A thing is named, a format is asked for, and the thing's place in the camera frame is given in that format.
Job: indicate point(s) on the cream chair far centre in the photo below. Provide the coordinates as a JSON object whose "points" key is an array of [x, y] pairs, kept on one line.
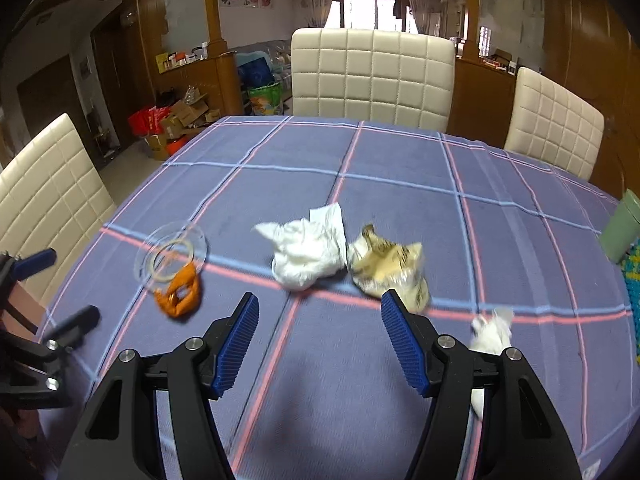
{"points": [[394, 78]]}

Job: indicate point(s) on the cream chair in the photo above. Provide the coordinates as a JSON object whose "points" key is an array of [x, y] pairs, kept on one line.
{"points": [[52, 197], [394, 78], [552, 124]]}

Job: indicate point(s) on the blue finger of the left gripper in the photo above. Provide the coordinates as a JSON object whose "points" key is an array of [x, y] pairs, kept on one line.
{"points": [[24, 268], [70, 334]]}

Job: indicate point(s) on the orange peel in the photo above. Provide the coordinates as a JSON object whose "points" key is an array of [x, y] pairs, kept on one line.
{"points": [[182, 295]]}

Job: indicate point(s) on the cream chair far right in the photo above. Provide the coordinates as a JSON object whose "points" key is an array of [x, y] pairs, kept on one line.
{"points": [[552, 124]]}

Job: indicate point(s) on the cream chair left side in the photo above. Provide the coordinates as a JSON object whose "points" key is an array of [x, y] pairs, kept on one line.
{"points": [[52, 197]]}

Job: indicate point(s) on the wooden partition cabinet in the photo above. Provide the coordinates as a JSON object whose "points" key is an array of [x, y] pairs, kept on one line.
{"points": [[483, 96], [183, 47]]}

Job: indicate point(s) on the teal beaded tissue box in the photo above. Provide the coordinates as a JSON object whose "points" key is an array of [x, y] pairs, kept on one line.
{"points": [[630, 266]]}

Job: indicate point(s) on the window with curtains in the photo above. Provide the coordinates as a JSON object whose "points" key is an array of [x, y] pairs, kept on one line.
{"points": [[412, 16]]}

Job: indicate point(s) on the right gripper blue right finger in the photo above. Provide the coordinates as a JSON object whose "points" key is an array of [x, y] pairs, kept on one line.
{"points": [[522, 435]]}

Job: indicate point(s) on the white tissue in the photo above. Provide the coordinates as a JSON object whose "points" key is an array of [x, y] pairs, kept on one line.
{"points": [[308, 249], [492, 333]]}

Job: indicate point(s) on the grey sofa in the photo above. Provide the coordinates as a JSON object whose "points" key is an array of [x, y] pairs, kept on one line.
{"points": [[276, 54]]}

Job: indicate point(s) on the clear round plastic lid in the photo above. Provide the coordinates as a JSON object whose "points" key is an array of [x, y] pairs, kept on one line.
{"points": [[166, 251]]}

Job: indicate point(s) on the wooden partition cabinet right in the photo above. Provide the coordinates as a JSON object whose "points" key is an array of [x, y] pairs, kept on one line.
{"points": [[483, 96]]}

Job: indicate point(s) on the white sticker on tablecloth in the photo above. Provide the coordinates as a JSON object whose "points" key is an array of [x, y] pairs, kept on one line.
{"points": [[591, 472]]}

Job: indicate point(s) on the gold wrapper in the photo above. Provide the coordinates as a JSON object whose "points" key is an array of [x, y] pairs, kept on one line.
{"points": [[377, 265]]}

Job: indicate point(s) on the blue plaid tablecloth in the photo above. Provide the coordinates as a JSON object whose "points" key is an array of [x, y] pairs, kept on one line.
{"points": [[321, 394]]}

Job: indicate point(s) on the wooden partition cabinet left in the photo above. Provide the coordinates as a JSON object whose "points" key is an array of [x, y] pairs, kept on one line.
{"points": [[183, 47]]}

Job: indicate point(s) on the cardboard boxes pile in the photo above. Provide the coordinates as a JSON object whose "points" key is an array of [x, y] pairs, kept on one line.
{"points": [[189, 117]]}

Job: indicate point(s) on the green cylindrical canister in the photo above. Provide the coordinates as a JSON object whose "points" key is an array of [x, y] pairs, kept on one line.
{"points": [[623, 227]]}

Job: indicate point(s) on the red bag on floor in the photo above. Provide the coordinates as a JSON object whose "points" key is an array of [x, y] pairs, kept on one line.
{"points": [[147, 121]]}

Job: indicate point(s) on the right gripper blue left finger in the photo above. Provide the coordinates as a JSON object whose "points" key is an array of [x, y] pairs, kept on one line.
{"points": [[118, 436]]}

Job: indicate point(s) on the green colourful bag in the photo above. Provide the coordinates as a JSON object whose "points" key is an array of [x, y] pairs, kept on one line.
{"points": [[266, 100]]}

